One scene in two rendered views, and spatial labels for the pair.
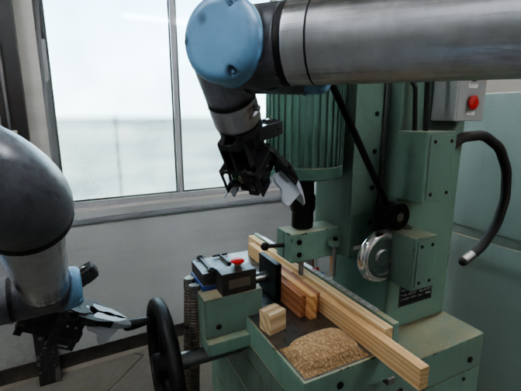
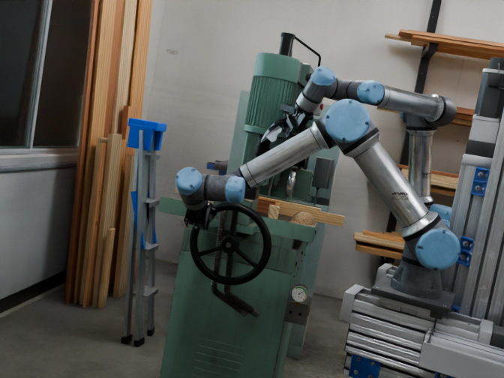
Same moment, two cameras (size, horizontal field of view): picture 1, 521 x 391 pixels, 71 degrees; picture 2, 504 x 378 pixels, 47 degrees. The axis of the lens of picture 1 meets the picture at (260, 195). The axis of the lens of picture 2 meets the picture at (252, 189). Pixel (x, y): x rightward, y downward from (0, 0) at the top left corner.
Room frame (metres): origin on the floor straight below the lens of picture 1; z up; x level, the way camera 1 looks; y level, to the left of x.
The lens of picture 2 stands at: (-0.52, 1.78, 1.21)
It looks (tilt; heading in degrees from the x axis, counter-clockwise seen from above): 6 degrees down; 306
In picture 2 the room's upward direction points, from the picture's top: 10 degrees clockwise
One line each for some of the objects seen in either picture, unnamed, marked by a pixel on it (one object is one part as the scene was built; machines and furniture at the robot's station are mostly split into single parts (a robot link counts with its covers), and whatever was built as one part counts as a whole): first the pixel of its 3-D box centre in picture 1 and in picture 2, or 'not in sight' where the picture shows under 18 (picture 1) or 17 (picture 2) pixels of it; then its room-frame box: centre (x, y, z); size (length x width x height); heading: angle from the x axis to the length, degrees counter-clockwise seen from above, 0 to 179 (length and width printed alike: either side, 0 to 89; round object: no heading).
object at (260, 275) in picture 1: (258, 277); not in sight; (0.82, 0.00, 0.95); 0.09 x 0.07 x 0.09; 27
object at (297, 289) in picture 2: not in sight; (299, 295); (0.51, -0.03, 0.65); 0.06 x 0.04 x 0.08; 27
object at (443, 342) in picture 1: (337, 332); (251, 238); (0.89, -0.21, 0.76); 0.57 x 0.45 x 0.09; 117
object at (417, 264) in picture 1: (408, 256); (300, 183); (0.78, -0.34, 1.02); 0.09 x 0.07 x 0.12; 27
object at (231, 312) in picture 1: (222, 299); (235, 208); (0.78, 0.09, 0.92); 0.15 x 0.13 x 0.09; 27
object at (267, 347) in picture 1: (256, 308); (238, 217); (0.82, 0.01, 0.87); 0.61 x 0.30 x 0.06; 27
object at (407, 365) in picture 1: (308, 292); (262, 205); (0.80, -0.12, 0.92); 0.65 x 0.02 x 0.04; 27
